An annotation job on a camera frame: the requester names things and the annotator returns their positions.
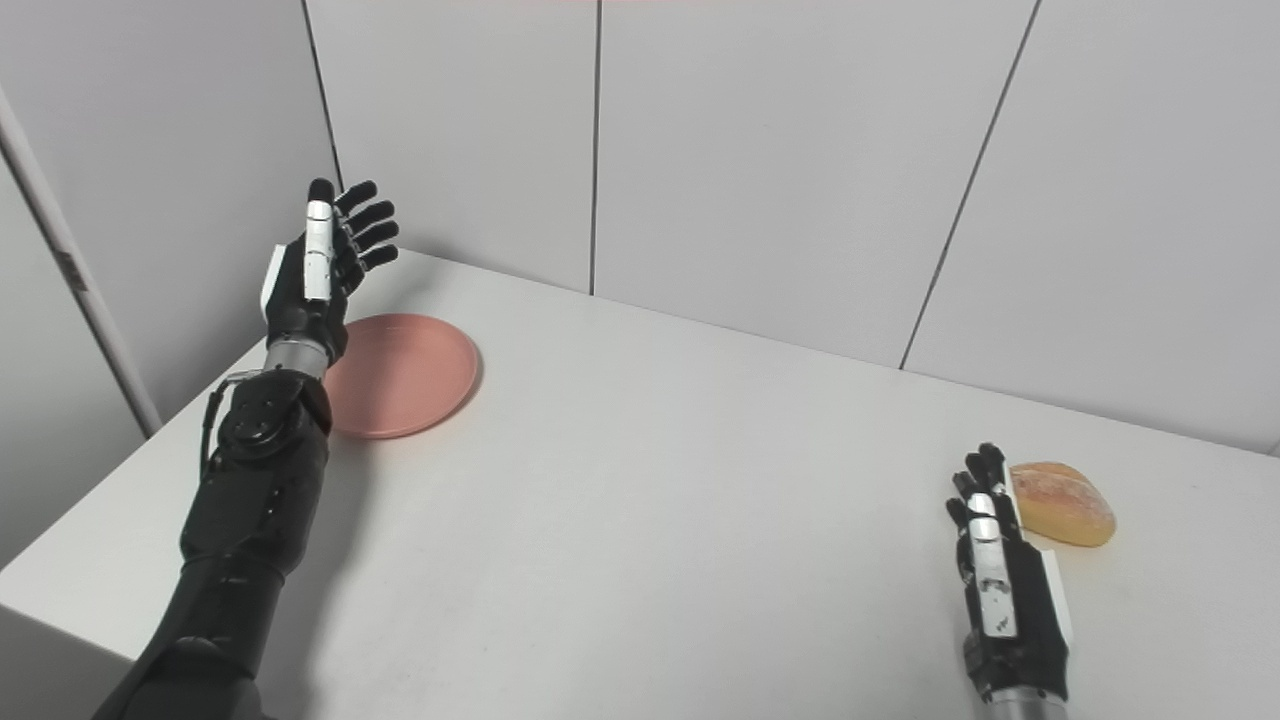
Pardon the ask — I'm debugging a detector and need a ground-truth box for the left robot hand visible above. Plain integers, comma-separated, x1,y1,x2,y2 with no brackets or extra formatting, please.
260,178,400,368

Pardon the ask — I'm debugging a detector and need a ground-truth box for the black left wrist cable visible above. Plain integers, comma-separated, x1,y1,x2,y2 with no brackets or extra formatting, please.
199,371,263,481

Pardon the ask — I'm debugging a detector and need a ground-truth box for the pink plate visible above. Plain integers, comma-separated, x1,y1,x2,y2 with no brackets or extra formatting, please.
324,313,481,441

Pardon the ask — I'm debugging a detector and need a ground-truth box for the bread roll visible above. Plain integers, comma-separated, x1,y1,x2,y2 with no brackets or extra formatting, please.
1009,461,1117,549

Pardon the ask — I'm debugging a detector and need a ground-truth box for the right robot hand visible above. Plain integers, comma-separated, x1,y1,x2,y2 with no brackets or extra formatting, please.
945,442,1075,703

